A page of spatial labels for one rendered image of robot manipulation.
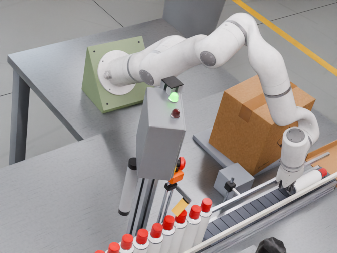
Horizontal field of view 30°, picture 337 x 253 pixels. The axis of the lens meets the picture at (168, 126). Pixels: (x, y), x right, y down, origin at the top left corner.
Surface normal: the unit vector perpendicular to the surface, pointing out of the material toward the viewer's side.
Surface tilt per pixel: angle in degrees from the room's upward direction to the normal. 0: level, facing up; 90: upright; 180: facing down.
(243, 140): 90
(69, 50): 0
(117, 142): 0
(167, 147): 90
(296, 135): 20
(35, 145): 0
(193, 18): 94
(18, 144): 90
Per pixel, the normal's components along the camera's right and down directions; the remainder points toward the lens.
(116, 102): 0.55, -0.04
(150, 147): 0.06, 0.64
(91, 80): -0.80, 0.25
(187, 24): -0.22, 0.64
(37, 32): 0.19, -0.76
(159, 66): -0.38, 0.40
